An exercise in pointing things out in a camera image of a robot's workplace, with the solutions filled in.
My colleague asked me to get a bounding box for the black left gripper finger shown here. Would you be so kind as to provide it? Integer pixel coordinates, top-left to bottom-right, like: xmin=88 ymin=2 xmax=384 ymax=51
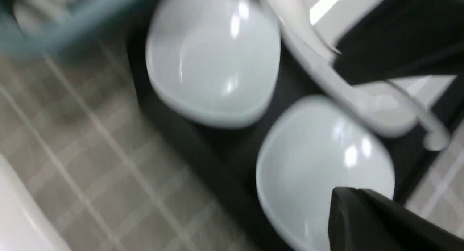
xmin=328 ymin=187 xmax=464 ymax=251

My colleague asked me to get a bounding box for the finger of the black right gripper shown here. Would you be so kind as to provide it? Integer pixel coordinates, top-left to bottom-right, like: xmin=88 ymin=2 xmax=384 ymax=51
xmin=333 ymin=0 xmax=464 ymax=85

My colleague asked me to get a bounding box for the white soup spoon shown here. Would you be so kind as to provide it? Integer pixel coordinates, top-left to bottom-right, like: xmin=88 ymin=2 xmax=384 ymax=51
xmin=260 ymin=0 xmax=451 ymax=151

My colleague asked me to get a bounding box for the large white square plate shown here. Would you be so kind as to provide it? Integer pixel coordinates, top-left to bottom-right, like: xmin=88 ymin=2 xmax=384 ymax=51
xmin=301 ymin=0 xmax=457 ymax=106

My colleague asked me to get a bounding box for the small white bowl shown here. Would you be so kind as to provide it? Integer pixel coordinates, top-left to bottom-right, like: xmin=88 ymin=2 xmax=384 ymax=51
xmin=256 ymin=95 xmax=395 ymax=251
xmin=145 ymin=0 xmax=281 ymax=129

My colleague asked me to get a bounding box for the black serving tray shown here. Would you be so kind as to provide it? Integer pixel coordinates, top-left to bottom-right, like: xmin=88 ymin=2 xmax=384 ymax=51
xmin=127 ymin=0 xmax=463 ymax=251

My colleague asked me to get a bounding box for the grey checked tablecloth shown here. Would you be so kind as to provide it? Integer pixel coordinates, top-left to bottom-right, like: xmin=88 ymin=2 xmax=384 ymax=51
xmin=1 ymin=37 xmax=255 ymax=251

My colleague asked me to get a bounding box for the large translucent white bin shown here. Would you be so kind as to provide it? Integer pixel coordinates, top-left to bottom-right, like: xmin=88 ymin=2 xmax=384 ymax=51
xmin=0 ymin=155 xmax=71 ymax=251

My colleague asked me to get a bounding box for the teal plastic bin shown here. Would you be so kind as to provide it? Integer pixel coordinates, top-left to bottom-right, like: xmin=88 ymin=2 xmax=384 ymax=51
xmin=1 ymin=0 xmax=156 ymax=58

